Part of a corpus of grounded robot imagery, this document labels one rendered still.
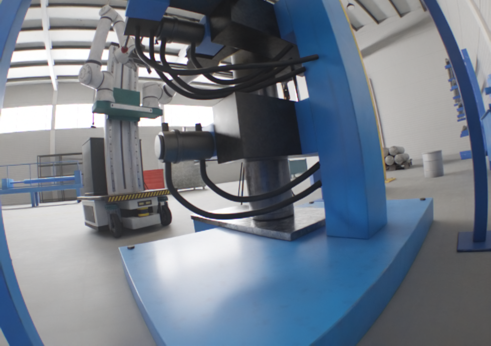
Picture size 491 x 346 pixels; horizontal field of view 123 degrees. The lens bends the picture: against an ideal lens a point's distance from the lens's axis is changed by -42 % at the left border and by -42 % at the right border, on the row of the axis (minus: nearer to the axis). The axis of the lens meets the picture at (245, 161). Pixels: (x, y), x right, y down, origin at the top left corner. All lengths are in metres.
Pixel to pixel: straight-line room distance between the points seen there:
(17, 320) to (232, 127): 0.72
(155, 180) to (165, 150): 7.40
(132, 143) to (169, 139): 1.46
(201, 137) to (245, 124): 0.17
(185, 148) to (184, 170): 8.22
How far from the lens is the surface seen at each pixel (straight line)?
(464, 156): 6.29
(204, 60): 1.10
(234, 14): 0.86
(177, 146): 0.72
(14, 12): 0.61
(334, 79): 0.75
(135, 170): 2.14
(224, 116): 0.72
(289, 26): 0.95
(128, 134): 2.22
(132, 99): 2.24
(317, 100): 0.78
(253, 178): 1.02
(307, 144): 0.79
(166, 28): 0.91
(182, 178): 8.91
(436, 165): 3.23
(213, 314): 0.44
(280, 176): 1.01
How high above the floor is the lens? 0.36
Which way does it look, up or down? 3 degrees up
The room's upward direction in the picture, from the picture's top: 7 degrees counter-clockwise
